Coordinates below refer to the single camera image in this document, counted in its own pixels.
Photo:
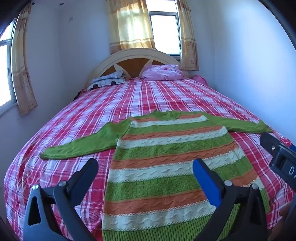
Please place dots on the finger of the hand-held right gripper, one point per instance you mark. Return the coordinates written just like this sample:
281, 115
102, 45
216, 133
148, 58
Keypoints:
268, 140

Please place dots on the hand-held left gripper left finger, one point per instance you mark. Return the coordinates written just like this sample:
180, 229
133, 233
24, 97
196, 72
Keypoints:
89, 171

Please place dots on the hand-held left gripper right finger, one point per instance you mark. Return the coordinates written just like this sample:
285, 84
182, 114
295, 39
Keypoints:
205, 178

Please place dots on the green orange striped knit sweater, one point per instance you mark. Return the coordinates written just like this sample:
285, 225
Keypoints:
166, 162

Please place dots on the red plaid bed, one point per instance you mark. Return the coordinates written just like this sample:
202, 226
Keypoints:
81, 120

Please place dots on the dark cloth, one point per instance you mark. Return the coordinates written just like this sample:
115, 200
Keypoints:
78, 95

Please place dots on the white printed pillow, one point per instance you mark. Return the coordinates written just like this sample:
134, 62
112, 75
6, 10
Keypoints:
106, 82

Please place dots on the pink cloth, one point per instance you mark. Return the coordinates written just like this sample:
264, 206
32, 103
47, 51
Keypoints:
200, 80

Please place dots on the cream wooden headboard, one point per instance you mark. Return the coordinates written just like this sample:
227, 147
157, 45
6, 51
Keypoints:
129, 64

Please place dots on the pink pillow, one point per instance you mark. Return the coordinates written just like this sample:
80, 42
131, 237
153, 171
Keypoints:
161, 71

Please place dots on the yellow side window curtain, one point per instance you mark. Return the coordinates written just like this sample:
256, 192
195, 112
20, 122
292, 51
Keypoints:
22, 69

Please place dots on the side window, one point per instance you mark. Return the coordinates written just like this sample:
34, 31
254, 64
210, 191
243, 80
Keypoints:
5, 74

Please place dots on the narrow yellow curtain panel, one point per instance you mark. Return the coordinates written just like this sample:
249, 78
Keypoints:
188, 37

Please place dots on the window behind headboard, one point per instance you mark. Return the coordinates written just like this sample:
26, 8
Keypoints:
165, 32

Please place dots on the wide yellow curtain panel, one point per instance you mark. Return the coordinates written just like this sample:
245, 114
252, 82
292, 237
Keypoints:
129, 25

